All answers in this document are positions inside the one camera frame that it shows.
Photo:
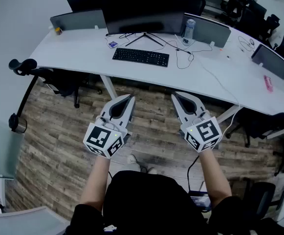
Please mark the person's black shirt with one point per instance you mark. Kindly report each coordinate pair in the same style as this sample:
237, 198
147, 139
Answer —
151, 199

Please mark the person's right forearm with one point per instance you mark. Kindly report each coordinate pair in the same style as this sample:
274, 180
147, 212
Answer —
215, 177

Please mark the small yellow-lidded jar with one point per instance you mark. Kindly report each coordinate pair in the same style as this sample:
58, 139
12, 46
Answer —
58, 31

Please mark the cluster of black office chairs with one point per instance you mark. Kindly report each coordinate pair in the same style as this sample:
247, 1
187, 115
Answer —
251, 13

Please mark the frosted glass panel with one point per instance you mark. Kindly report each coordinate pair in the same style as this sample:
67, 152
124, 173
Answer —
2, 146
22, 221

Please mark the grey desk divider panel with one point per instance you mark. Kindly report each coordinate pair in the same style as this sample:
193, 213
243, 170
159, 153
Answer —
78, 21
210, 32
271, 60

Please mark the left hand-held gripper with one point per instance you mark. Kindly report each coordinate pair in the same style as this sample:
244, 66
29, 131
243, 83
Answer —
100, 137

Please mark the black bar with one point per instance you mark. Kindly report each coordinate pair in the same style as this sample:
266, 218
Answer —
27, 95

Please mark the steel cylinder post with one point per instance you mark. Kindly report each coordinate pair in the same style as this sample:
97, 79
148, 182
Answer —
18, 125

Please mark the person's left forearm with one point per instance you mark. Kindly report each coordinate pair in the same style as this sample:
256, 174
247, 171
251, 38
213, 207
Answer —
95, 182

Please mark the black monitor stand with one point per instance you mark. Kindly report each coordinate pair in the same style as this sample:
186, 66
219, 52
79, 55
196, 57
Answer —
144, 34

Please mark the black keyboard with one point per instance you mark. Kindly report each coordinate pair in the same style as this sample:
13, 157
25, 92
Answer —
139, 56

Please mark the curved black monitor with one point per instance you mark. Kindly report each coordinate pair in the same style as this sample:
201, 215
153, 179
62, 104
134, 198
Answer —
144, 13

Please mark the white desk leg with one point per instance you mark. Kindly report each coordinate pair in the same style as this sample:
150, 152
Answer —
229, 112
108, 87

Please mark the black device with screen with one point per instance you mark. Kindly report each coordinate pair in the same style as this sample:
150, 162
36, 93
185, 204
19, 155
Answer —
200, 201

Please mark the clear water bottle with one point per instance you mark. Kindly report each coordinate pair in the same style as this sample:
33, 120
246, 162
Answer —
189, 30

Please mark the pink packet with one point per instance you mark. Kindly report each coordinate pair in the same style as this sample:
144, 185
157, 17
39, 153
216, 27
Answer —
268, 83

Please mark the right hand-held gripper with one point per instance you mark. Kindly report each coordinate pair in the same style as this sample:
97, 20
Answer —
205, 133

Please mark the blue patterned packet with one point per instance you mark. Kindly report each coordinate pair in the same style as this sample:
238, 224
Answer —
113, 44

